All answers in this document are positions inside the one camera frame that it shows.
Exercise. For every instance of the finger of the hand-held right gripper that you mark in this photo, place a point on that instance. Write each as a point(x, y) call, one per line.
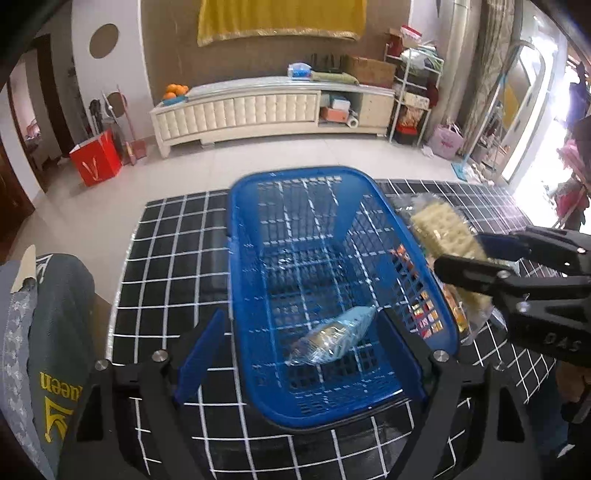
point(501, 247)
point(466, 273)

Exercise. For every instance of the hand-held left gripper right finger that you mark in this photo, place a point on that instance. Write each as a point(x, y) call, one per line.
point(397, 355)

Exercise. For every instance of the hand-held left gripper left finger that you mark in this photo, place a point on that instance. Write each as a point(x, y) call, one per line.
point(203, 355)

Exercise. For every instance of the colourful snack packet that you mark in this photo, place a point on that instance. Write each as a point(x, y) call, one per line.
point(429, 318)

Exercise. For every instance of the clear cracker packet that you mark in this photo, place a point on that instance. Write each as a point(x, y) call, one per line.
point(438, 226)

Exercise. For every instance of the blue clear biscuit packet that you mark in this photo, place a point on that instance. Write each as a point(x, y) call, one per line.
point(332, 332)

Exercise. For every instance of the blue plastic basket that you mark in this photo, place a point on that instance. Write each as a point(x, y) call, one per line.
point(323, 406)

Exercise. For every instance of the person's right hand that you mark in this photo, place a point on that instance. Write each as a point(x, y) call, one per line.
point(575, 383)

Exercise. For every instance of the blue mop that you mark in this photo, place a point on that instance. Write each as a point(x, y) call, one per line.
point(459, 171)

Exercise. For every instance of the pink quilt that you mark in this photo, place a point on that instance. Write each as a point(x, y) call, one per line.
point(575, 194)

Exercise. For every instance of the pink bag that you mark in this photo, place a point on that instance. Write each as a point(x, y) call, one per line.
point(445, 143)

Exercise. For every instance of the grey queen cushion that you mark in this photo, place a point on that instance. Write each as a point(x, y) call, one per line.
point(64, 323)

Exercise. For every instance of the arched standing mirror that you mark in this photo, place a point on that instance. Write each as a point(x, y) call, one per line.
point(519, 92)

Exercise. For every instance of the white shelf rack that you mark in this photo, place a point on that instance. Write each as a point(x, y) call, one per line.
point(413, 107)

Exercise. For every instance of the hanging clothes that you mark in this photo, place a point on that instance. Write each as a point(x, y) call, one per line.
point(579, 92)

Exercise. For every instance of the grey lace cloth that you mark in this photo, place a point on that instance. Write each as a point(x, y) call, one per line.
point(18, 369)

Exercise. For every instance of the white paper roll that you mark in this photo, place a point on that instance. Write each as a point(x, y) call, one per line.
point(353, 122)

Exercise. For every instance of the patterned curtain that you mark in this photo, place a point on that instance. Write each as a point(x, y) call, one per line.
point(491, 55)

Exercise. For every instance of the cream cloth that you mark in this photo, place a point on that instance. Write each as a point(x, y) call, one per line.
point(25, 270)

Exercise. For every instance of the standing air conditioner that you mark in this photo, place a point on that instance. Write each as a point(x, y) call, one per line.
point(464, 46)

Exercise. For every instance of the orange box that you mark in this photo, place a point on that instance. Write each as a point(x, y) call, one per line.
point(333, 114)

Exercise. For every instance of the teal box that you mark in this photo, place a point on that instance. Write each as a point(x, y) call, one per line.
point(339, 101)

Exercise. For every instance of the broom with red dustpan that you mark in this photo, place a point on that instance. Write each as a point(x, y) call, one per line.
point(136, 150)

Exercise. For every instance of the brown cardboard box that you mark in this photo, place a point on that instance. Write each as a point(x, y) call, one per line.
point(371, 71)

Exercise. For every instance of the red gift bag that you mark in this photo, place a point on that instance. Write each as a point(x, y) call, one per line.
point(97, 161)

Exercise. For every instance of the small printed cardboard box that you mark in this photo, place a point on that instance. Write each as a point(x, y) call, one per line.
point(406, 37)

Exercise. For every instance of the green folded cloth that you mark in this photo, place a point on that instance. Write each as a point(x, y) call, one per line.
point(334, 77)

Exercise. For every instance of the white TV cabinet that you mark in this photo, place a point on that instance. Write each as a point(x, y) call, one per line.
point(240, 113)

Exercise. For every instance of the dark wooden door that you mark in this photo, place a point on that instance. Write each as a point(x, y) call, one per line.
point(16, 194)

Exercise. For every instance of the black router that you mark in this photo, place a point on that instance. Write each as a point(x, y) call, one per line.
point(328, 64)

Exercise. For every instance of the blue tissue box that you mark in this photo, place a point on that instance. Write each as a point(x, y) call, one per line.
point(299, 71)

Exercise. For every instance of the pile of oranges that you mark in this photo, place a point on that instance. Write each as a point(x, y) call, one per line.
point(174, 90)

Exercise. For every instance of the yellow cloth cover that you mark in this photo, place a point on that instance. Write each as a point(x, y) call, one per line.
point(277, 18)

